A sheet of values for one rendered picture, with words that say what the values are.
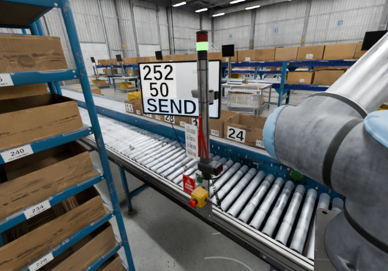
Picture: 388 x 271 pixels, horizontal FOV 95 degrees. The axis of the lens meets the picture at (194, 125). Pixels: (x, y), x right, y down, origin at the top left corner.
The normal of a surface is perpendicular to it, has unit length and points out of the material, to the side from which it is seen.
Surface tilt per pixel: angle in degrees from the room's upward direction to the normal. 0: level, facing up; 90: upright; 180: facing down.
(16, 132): 91
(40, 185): 91
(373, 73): 40
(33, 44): 90
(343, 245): 71
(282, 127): 56
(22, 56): 91
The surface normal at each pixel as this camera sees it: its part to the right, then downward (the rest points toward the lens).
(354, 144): -0.72, -0.50
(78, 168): 0.78, 0.21
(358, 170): -0.91, 0.00
